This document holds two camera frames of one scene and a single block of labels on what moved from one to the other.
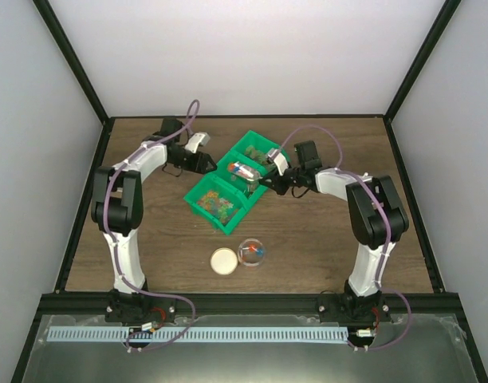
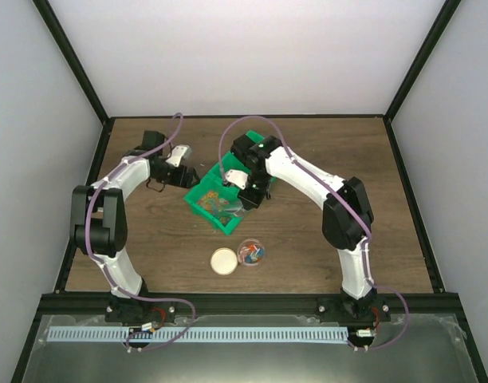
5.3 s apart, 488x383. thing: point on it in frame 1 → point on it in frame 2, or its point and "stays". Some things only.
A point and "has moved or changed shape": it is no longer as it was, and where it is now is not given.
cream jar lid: (223, 261) stays
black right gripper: (277, 184) → (252, 202)
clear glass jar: (251, 252) stays
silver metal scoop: (243, 171) has moved or changed shape
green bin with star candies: (221, 203) stays
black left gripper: (198, 165) → (187, 178)
